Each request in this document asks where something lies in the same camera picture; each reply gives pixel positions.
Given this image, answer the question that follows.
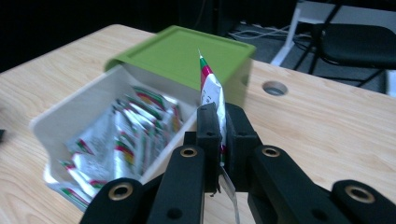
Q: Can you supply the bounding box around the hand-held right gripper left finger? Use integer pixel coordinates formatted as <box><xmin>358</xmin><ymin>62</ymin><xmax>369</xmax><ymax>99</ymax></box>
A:
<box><xmin>184</xmin><ymin>103</ymin><xmax>224</xmax><ymax>194</ymax></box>

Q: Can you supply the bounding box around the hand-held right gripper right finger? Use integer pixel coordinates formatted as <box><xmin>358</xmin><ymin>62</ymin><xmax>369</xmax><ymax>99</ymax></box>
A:
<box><xmin>224</xmin><ymin>103</ymin><xmax>262</xmax><ymax>192</ymax></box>

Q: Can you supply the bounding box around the white sachet with striped end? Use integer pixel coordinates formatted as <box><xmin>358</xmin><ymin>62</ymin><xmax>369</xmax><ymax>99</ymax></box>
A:
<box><xmin>197</xmin><ymin>49</ymin><xmax>241</xmax><ymax>224</ymax></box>

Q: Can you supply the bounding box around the white plastic drawer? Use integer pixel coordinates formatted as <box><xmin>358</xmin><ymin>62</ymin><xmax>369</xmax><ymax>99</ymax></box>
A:
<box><xmin>29</xmin><ymin>63</ymin><xmax>201</xmax><ymax>189</ymax></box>

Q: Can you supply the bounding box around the pile of striped sachets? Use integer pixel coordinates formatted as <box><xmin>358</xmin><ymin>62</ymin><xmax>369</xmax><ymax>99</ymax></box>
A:
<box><xmin>43</xmin><ymin>85</ymin><xmax>185</xmax><ymax>213</ymax></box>

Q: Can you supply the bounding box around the green drawer case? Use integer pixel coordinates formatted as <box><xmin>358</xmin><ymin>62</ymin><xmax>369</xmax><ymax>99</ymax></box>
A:
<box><xmin>104</xmin><ymin>24</ymin><xmax>257</xmax><ymax>107</ymax></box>

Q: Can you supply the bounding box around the black chair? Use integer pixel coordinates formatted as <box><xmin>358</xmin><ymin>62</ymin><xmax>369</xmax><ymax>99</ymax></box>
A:
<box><xmin>292</xmin><ymin>2</ymin><xmax>396</xmax><ymax>91</ymax></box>

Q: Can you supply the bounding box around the grey cable grommet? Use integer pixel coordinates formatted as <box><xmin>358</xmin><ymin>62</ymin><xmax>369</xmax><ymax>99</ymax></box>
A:
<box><xmin>262</xmin><ymin>80</ymin><xmax>290</xmax><ymax>97</ymax></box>

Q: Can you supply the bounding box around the bundle of cables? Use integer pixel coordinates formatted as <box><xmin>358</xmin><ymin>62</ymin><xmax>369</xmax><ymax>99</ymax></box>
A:
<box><xmin>228</xmin><ymin>21</ymin><xmax>312</xmax><ymax>43</ymax></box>

